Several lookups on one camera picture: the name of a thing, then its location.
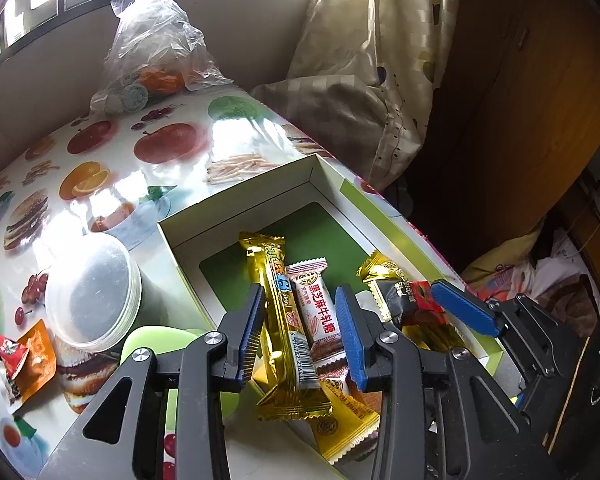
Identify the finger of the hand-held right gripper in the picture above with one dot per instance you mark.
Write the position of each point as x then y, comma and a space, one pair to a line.
465, 307

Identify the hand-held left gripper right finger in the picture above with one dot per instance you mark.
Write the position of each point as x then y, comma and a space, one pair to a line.
350, 335

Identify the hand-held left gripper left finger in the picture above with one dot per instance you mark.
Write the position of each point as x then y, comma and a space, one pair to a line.
250, 335

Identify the pink white snack packet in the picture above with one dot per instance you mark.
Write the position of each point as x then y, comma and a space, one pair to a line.
315, 320

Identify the long golden snack packet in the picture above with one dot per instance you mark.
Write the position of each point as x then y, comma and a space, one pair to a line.
280, 310

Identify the gold snack packet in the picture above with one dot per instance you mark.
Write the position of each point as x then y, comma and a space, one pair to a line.
435, 337

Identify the dark gold-edged snack packet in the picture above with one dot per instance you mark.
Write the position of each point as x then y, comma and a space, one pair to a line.
385, 280

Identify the yellow snack packet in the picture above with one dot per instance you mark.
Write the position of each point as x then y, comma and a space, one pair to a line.
345, 420

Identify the white box green interior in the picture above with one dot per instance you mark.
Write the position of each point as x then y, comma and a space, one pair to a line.
280, 225

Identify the white pink plastic bag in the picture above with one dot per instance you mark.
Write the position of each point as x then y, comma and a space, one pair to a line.
555, 270

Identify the light green round container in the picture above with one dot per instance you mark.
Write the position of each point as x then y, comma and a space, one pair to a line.
150, 337

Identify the clear jar white lid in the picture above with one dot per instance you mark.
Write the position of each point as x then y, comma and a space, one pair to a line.
90, 290

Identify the white orange snack packet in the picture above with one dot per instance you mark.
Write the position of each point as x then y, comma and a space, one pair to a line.
37, 360

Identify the printed food tablecloth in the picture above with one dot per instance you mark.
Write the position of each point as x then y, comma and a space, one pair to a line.
105, 160

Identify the brown wooden cabinet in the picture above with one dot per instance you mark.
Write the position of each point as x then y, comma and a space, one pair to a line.
520, 85

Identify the small red snack packet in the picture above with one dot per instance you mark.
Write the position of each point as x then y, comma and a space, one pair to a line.
5, 347

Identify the round green label cup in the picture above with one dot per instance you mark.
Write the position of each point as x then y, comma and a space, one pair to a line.
132, 97

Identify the orange tangerine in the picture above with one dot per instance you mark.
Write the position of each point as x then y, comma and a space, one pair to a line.
160, 80

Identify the beige patterned curtain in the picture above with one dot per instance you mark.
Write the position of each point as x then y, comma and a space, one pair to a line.
380, 35

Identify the clear plastic bag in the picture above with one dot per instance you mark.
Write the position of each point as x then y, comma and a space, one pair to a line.
150, 25

